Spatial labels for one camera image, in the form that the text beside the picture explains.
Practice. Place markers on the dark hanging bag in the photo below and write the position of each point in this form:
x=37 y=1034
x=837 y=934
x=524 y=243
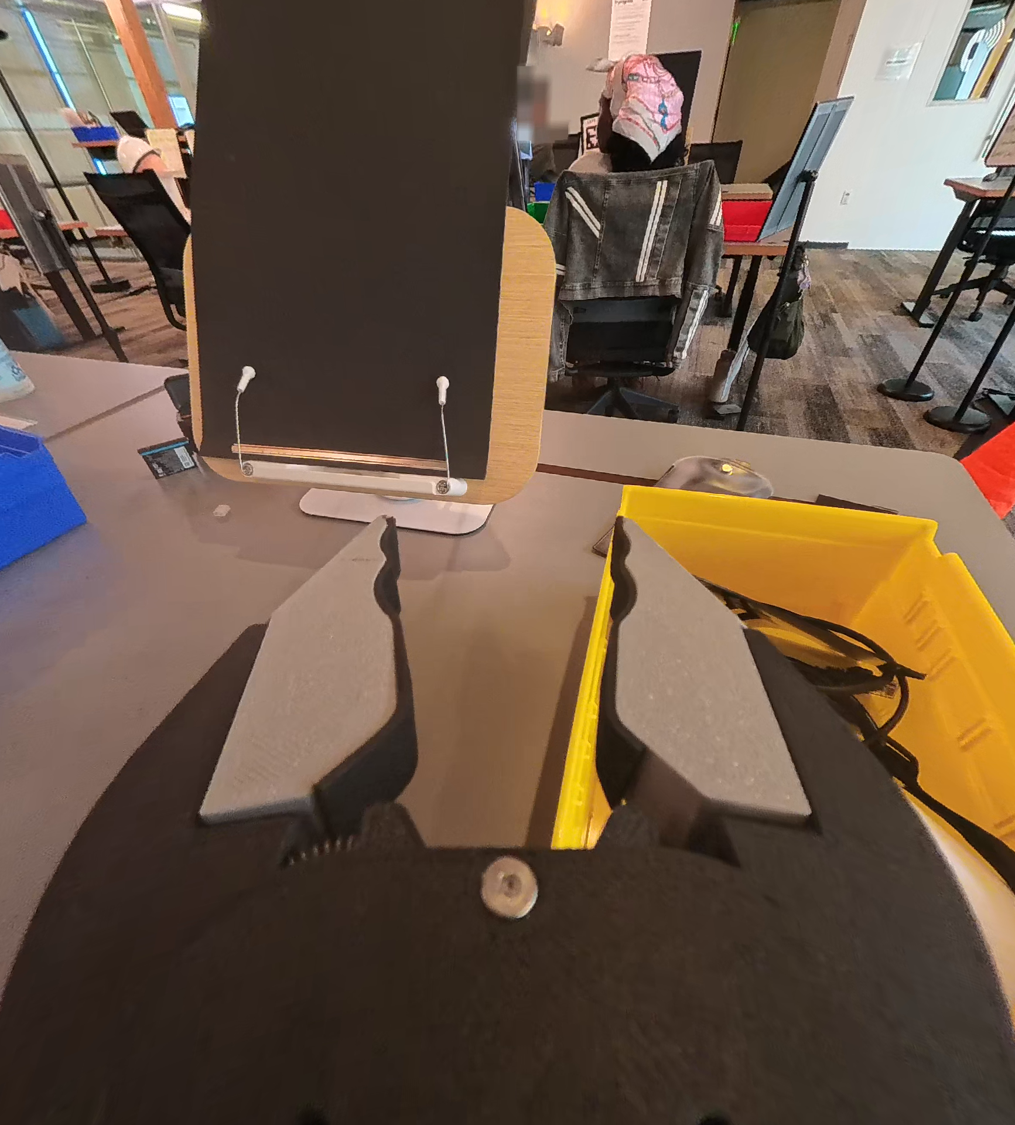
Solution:
x=784 y=316

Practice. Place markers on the yellow plastic bin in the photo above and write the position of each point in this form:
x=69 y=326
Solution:
x=823 y=554

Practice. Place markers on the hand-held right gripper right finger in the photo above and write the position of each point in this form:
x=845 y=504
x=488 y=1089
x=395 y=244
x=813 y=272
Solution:
x=700 y=703

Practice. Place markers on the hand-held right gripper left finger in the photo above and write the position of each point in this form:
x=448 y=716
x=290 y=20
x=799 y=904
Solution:
x=314 y=694

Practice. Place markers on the black sign stand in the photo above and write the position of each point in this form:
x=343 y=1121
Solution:
x=24 y=211
x=810 y=158

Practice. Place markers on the black office chair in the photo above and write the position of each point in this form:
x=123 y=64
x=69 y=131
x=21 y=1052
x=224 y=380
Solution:
x=1008 y=255
x=621 y=351
x=151 y=228

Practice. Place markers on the black book stand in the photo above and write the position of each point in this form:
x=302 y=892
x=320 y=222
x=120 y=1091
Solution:
x=340 y=220

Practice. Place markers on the grey pouch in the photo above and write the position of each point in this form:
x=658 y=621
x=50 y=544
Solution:
x=718 y=479

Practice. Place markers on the small black battery pack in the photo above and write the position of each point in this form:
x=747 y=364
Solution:
x=169 y=459

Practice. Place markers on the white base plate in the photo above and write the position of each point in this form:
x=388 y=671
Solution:
x=437 y=514

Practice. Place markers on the red plastic bin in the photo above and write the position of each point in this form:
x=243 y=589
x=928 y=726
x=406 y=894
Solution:
x=744 y=220

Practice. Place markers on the white bottle with black cap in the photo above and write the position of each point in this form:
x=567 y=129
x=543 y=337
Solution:
x=990 y=949

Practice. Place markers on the grey denim jacket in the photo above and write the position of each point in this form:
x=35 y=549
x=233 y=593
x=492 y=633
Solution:
x=639 y=237

